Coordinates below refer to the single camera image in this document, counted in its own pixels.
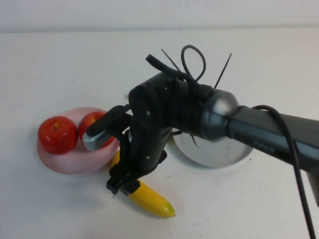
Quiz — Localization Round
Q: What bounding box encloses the right arm looped cable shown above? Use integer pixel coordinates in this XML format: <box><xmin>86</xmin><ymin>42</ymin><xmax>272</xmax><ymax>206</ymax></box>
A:
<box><xmin>146</xmin><ymin>44</ymin><xmax>207</xmax><ymax>85</ymax></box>

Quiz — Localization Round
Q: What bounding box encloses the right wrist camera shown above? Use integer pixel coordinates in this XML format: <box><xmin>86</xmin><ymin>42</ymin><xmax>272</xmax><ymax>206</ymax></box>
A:
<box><xmin>82</xmin><ymin>104</ymin><xmax>133</xmax><ymax>152</ymax></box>

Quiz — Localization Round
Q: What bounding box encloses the pink round plate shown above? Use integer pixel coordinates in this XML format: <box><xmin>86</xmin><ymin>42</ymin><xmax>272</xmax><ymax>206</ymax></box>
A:
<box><xmin>36</xmin><ymin>107</ymin><xmax>122</xmax><ymax>176</ymax></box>

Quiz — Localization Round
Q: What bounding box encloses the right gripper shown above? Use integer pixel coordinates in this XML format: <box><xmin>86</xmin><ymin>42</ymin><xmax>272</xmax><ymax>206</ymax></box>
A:
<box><xmin>106</xmin><ymin>138</ymin><xmax>141</xmax><ymax>197</ymax></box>

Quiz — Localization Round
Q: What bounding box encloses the black cable tie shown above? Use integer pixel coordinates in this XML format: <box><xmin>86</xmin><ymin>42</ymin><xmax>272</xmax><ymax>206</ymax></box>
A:
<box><xmin>214</xmin><ymin>52</ymin><xmax>232</xmax><ymax>88</ymax></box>
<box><xmin>189</xmin><ymin>133</ymin><xmax>201</xmax><ymax>149</ymax></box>
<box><xmin>160</xmin><ymin>48</ymin><xmax>180</xmax><ymax>73</ymax></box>

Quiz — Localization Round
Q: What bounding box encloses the right camera mount bracket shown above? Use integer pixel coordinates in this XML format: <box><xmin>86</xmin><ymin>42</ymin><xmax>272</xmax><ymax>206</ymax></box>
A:
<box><xmin>113</xmin><ymin>119</ymin><xmax>134</xmax><ymax>150</ymax></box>

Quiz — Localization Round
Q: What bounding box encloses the grey round plate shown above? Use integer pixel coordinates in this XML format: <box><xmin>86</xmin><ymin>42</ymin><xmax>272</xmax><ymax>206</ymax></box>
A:
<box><xmin>172</xmin><ymin>129</ymin><xmax>255</xmax><ymax>169</ymax></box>

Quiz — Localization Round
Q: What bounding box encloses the red plastic apple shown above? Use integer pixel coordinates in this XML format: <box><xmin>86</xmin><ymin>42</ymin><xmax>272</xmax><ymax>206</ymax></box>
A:
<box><xmin>38</xmin><ymin>116</ymin><xmax>79</xmax><ymax>155</ymax></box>
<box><xmin>78</xmin><ymin>111</ymin><xmax>116</xmax><ymax>150</ymax></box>

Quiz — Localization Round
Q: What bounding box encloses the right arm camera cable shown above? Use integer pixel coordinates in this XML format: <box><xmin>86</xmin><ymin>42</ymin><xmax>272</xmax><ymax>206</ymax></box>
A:
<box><xmin>250</xmin><ymin>104</ymin><xmax>315</xmax><ymax>239</ymax></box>

